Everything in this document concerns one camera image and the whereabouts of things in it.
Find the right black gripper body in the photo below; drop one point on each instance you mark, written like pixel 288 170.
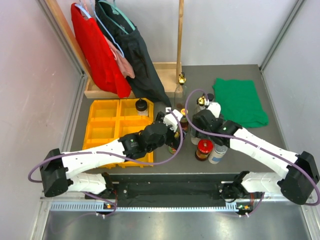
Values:
pixel 205 136

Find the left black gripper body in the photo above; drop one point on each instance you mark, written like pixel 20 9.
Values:
pixel 170 140

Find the sauce bottle yellow cap front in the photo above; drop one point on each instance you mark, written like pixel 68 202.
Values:
pixel 172 149

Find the sauce bottle yellow cap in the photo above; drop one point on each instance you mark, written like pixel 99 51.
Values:
pixel 172 149
pixel 183 121

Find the glass oil bottle gold spout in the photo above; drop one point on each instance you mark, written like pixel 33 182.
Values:
pixel 180 92

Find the black lid spice shaker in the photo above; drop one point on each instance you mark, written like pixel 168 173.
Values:
pixel 141 107

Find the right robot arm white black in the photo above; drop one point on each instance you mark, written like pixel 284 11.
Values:
pixel 293 175

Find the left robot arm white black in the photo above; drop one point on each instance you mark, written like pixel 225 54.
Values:
pixel 67 171

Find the sauce bottle yellow cap rear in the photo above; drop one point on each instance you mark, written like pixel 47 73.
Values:
pixel 183 121

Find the small black cap bottle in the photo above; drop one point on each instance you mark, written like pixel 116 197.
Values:
pixel 211 97

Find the red lid sauce jar front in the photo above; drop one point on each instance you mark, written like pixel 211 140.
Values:
pixel 204 149

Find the grey lid salt jar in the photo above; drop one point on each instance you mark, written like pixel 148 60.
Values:
pixel 217 153

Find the green cloth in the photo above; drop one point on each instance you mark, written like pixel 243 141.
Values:
pixel 240 102

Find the wooden clothes rack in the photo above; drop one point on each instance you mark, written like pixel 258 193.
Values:
pixel 168 72

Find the black garment on hanger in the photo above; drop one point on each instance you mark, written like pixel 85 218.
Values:
pixel 115 25

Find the yellow plastic bin organizer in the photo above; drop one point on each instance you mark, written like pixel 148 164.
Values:
pixel 111 119

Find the pink garment on hanger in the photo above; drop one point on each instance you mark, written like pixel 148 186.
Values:
pixel 123 64

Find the red shirt on hanger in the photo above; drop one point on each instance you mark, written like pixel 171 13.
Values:
pixel 104 70

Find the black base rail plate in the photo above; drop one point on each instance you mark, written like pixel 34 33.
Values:
pixel 175 189

